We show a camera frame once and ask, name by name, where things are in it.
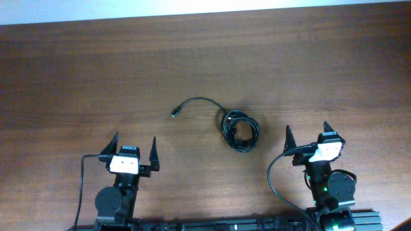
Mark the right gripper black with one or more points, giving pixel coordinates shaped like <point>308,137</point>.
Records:
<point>303,155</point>

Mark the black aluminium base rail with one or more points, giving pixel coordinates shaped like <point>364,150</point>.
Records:
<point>224,224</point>

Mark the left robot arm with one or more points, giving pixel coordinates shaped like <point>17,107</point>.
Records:
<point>115,204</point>

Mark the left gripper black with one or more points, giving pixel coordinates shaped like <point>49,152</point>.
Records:
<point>144,170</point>

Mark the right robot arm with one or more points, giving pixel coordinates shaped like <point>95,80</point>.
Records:
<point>332,189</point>

